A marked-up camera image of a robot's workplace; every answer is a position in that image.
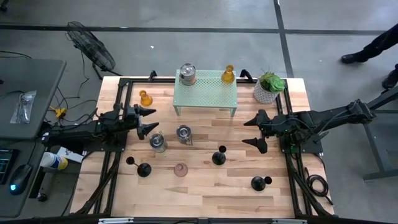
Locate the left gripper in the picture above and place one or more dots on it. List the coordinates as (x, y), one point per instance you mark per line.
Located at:
(130, 117)

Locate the mint perforated metal shelf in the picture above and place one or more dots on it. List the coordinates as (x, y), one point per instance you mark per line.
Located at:
(208, 91)

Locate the black metal candlestick holder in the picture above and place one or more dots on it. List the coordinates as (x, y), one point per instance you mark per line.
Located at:
(258, 183)
(219, 158)
(144, 170)

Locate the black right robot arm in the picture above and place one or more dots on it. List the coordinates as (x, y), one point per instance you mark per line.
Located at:
(326, 119)

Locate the white wipes canister yellow label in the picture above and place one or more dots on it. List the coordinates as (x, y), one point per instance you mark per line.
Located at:
(53, 160)

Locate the person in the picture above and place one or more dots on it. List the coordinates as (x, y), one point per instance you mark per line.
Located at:
(373, 46)

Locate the yellow power plug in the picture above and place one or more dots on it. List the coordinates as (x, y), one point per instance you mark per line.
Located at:
(60, 112)

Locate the dark backlit keyboard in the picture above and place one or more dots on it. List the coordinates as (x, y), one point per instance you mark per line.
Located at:
(6, 165)

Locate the candle tin orange label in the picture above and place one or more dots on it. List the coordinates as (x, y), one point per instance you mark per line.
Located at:
(187, 76)

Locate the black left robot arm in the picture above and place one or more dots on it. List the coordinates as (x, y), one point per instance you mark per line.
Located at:
(77, 133)

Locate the succulent in triangle-patterned pot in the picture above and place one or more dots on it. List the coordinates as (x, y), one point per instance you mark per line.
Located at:
(267, 93)

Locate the grey side desk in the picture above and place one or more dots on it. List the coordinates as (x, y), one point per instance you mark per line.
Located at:
(31, 77)

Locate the amber glass candle holder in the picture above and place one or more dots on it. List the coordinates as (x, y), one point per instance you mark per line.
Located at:
(146, 100)
(228, 77)

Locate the white paper leaflet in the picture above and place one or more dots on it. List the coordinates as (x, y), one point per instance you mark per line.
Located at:
(73, 155)

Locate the black desk caster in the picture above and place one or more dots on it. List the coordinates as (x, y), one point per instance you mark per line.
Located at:
(41, 197)

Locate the candle tin brown label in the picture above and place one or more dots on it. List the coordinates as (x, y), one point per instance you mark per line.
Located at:
(184, 132)

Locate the grey metal table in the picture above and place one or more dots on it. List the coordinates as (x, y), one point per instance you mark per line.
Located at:
(377, 149)

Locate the black aluminium table frame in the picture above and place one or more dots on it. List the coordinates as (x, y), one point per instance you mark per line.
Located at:
(149, 80)

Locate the pink glass candle holder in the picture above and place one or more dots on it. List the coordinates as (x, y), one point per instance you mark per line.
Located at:
(181, 170)

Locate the candle tin white green label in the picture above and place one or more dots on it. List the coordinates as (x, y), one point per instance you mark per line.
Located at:
(157, 141)

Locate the black computer mouse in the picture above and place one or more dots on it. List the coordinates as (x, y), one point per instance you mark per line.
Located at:
(20, 179)

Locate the black floor fan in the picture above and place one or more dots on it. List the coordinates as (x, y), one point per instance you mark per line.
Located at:
(93, 48)

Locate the silver metal bracket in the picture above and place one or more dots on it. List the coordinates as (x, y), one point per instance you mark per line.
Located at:
(289, 221)
(115, 220)

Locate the clear plastic bag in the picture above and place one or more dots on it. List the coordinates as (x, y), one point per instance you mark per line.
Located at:
(23, 107)

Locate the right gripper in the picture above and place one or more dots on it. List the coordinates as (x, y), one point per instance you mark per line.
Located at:
(278, 127)

